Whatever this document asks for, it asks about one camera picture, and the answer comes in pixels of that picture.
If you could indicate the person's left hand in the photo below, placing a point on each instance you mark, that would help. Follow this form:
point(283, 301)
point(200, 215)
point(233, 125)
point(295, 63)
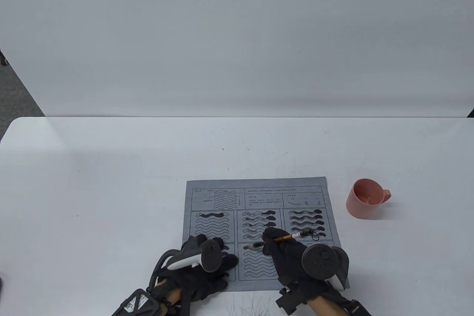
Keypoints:
point(203, 282)

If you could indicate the person's right hand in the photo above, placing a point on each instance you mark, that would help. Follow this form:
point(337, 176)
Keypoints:
point(287, 260)

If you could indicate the brown Chinese brush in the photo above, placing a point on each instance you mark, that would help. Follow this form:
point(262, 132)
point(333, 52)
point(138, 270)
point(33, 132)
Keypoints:
point(296, 236)

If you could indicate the grey water writing practice cloth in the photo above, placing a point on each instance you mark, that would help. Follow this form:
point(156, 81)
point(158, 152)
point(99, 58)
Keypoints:
point(218, 185)

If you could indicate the person's right forearm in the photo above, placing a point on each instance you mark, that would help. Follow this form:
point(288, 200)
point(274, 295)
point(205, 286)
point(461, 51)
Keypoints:
point(326, 306)

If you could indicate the person's left forearm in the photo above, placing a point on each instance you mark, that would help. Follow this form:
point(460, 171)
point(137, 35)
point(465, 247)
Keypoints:
point(172, 295)

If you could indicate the grey and white controller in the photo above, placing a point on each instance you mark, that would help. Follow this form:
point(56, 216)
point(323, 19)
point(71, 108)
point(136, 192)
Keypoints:
point(322, 260)
point(211, 256)

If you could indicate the pink cup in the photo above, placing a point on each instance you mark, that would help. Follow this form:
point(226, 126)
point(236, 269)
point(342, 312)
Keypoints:
point(357, 206)

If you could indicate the white backdrop board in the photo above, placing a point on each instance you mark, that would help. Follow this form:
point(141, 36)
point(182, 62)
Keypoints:
point(237, 34)

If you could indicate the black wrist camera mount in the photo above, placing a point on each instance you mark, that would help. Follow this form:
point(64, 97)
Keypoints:
point(290, 301)
point(137, 303)

